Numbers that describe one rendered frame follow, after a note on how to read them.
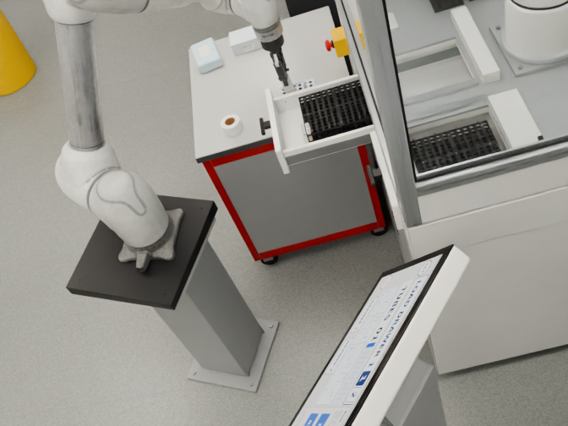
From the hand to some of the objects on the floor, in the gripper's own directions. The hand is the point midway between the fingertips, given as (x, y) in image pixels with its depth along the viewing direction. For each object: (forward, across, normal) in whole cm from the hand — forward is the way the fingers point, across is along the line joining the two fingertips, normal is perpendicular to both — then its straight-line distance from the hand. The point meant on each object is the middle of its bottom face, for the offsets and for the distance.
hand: (286, 82), depth 231 cm
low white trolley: (+84, -15, -9) cm, 86 cm away
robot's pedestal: (+84, +52, -46) cm, 109 cm away
